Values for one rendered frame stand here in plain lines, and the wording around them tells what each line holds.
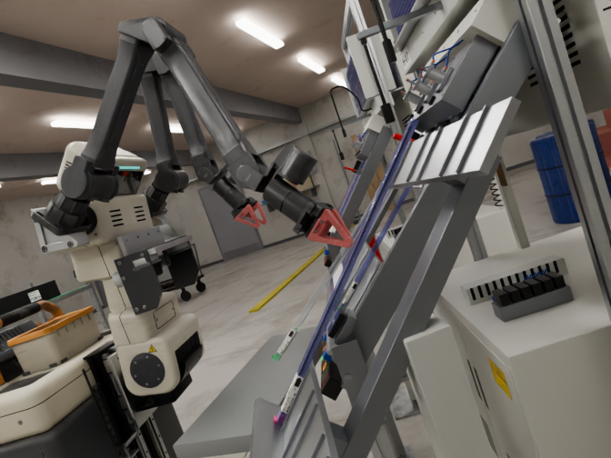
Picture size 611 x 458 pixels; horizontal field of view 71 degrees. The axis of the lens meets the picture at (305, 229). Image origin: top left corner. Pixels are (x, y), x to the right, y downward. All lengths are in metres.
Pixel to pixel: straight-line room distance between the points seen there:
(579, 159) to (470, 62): 0.26
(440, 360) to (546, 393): 0.44
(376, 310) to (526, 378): 0.31
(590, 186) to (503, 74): 0.25
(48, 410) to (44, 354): 0.20
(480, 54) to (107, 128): 0.81
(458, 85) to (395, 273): 0.37
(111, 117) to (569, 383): 1.10
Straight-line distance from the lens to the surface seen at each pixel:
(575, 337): 0.97
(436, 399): 0.59
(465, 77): 0.90
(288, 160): 0.84
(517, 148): 10.70
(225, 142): 0.91
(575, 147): 0.88
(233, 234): 12.12
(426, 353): 0.56
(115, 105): 1.10
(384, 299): 0.84
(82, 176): 1.10
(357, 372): 0.83
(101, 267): 1.34
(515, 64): 0.90
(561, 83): 0.88
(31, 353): 1.52
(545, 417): 1.01
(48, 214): 1.18
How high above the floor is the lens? 1.04
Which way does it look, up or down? 4 degrees down
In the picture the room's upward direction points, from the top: 20 degrees counter-clockwise
